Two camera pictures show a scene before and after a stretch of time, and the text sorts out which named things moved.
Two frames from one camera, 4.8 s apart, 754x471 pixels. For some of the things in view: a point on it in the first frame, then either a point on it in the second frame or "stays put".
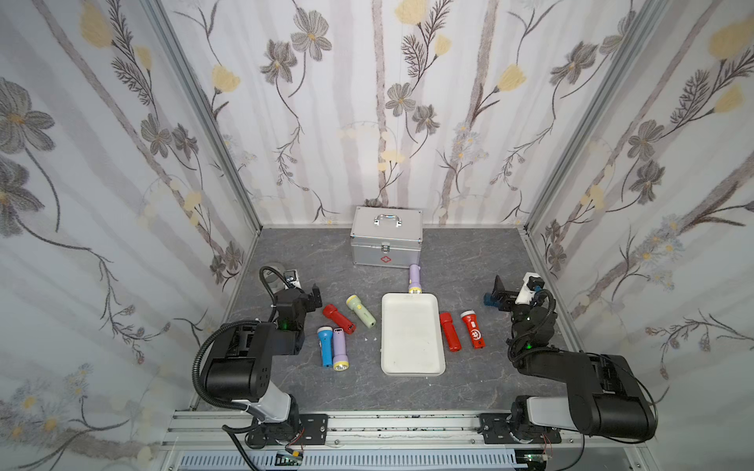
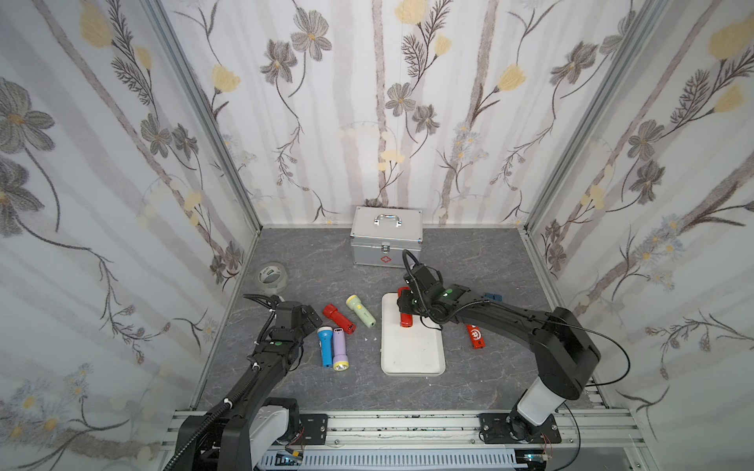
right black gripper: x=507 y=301 to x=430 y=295
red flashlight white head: x=477 y=337 stays put
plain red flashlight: x=454 y=340 to x=405 y=319
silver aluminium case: x=387 y=236 stays put
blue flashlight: x=325 y=335 stays put
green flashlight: x=353 y=302 stays put
